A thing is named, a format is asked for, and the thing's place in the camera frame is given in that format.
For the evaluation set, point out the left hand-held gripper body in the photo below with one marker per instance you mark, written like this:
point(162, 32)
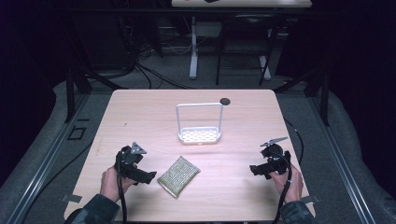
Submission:
point(127, 158)

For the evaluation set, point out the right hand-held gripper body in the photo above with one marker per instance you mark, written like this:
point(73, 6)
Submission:
point(275, 155)

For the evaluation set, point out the green scouring sponge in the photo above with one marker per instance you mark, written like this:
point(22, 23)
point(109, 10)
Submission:
point(178, 175)

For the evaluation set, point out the white sponge holder rack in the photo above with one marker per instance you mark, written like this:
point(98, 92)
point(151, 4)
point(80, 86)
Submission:
point(199, 135)

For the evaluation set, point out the person's right hand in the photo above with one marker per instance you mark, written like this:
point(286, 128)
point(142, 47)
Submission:
point(291, 185)

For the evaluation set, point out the person's left hand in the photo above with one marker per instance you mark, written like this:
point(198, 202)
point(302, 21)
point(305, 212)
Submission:
point(110, 185)

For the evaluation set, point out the grey tape strip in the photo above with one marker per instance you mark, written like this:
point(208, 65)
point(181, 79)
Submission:
point(312, 199)
point(71, 198)

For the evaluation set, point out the black table grommet hole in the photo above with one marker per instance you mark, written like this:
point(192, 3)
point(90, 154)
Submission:
point(224, 101)

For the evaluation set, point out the black chair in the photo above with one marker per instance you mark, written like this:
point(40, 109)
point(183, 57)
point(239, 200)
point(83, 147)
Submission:
point(246, 21)

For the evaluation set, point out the white desk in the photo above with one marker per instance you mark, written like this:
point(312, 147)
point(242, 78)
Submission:
point(243, 3)

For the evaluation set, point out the metal floor rail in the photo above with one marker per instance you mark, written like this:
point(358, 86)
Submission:
point(341, 161)
point(46, 158)

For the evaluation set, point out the black frame strut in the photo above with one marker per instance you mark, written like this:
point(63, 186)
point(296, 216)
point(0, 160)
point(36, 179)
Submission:
point(70, 93)
point(323, 93)

